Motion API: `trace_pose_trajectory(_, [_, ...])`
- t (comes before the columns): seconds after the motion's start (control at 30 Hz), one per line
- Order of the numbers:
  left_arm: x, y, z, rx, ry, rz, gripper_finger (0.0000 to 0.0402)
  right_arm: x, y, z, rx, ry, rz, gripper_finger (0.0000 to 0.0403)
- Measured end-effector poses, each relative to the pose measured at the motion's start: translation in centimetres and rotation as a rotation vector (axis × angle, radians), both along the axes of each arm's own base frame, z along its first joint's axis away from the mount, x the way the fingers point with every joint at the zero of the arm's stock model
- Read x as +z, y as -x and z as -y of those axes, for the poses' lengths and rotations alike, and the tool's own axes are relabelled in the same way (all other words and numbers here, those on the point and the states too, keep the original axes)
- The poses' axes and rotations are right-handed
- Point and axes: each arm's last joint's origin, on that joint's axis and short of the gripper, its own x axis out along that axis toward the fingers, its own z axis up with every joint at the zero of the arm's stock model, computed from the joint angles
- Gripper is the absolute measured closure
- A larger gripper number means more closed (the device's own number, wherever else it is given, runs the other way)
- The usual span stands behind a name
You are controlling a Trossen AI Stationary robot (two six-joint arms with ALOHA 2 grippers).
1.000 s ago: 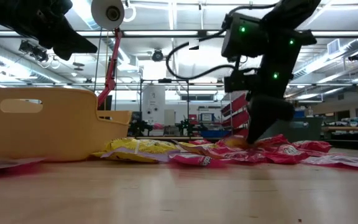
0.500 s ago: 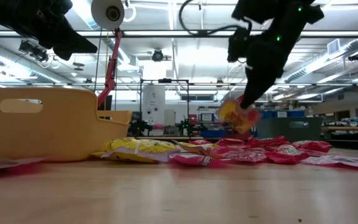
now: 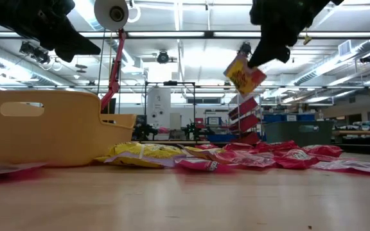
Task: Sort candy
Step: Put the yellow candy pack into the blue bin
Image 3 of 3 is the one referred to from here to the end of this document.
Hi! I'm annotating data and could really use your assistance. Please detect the black ceiling spotlights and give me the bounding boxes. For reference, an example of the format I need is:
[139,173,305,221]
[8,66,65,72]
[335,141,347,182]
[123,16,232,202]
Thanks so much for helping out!
[19,40,51,65]

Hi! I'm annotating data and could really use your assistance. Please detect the pink candy pack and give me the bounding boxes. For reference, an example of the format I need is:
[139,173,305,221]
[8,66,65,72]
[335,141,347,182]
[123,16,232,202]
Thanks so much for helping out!
[0,161,48,180]
[174,157,236,173]
[310,159,370,176]

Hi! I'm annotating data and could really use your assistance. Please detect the red storage bin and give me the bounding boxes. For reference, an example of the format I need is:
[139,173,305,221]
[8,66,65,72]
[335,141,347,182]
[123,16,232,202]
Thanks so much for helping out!
[236,131,261,146]
[228,96,259,120]
[229,114,261,133]

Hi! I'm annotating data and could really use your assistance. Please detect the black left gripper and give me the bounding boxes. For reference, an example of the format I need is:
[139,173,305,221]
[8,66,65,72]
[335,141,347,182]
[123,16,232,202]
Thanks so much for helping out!
[14,0,102,63]

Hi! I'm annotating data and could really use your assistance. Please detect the small computer monitor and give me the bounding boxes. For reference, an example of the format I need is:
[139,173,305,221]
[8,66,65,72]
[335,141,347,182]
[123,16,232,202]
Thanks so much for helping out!
[206,116,222,127]

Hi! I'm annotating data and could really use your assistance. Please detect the yellow sour candy pack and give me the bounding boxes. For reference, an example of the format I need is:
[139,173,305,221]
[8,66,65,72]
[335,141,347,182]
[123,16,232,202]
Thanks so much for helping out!
[94,142,188,169]
[223,53,268,99]
[183,146,227,161]

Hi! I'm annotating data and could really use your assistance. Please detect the black aluminium rig frame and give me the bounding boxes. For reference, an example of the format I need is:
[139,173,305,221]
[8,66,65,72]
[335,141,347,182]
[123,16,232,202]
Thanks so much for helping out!
[0,30,370,40]

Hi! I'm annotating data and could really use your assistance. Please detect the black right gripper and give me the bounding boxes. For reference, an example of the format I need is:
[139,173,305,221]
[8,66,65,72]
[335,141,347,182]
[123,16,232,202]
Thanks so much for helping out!
[247,0,329,69]

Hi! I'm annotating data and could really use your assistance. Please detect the teal plastic bin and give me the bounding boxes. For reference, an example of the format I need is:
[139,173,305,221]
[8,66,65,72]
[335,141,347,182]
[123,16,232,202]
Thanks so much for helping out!
[263,120,335,148]

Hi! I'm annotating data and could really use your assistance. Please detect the white cabinet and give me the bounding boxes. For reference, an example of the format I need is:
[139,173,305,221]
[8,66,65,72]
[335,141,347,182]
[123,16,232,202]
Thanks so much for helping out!
[146,88,172,130]

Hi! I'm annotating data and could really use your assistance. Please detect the wooden background table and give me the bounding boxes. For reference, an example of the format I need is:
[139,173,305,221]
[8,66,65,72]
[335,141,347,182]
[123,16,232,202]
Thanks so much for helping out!
[331,129,370,146]

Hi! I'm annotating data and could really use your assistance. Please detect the red desk lamp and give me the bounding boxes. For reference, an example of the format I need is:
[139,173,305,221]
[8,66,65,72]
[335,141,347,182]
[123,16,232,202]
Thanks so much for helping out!
[94,0,130,112]

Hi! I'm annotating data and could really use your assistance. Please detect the black ceiling camera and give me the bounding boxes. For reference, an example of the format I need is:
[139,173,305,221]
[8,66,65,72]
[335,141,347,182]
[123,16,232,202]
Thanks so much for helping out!
[156,50,171,64]
[238,40,253,58]

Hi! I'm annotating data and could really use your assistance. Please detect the yellow plastic bin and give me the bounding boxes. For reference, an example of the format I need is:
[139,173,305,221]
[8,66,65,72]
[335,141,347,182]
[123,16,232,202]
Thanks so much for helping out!
[0,90,137,167]

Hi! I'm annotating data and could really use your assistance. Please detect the blue crate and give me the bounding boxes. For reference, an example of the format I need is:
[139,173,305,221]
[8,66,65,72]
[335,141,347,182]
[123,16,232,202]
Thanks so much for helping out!
[206,133,238,143]

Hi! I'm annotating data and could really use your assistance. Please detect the small red KitKat bar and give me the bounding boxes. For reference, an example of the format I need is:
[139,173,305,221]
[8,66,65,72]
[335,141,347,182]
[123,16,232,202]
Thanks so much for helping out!
[273,148,313,170]
[195,143,220,151]
[222,142,253,152]
[255,140,300,153]
[302,144,344,158]

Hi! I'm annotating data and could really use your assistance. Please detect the blue storage bin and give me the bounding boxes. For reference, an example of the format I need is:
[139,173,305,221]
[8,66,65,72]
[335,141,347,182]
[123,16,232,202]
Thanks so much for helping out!
[261,114,317,123]

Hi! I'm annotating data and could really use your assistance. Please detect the white air vent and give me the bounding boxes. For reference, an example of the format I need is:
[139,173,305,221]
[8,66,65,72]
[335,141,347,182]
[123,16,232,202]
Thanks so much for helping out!
[338,39,353,58]

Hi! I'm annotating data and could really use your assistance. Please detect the long red candy pack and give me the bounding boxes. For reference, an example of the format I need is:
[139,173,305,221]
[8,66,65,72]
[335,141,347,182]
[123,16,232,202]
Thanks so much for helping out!
[312,153,343,163]
[223,150,278,169]

